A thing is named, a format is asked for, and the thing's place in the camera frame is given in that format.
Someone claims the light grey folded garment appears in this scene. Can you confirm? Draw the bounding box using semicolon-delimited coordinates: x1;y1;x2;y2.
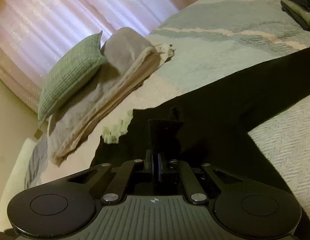
280;1;310;31

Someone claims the pink curtain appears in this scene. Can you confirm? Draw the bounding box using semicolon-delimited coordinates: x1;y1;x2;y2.
0;0;197;110

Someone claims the black knit sweater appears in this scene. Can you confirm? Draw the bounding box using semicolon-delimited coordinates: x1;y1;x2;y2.
92;48;310;191

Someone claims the striped bed cover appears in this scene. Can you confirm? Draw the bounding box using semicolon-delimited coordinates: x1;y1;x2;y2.
24;0;310;190

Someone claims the white bed frame edge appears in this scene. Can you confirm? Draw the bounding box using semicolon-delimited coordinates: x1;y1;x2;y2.
0;138;36;232

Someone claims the green knit pillow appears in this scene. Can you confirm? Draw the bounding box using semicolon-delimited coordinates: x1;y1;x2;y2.
37;31;107;126

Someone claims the beige folded blanket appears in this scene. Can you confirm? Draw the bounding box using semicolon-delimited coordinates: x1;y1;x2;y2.
51;42;177;167

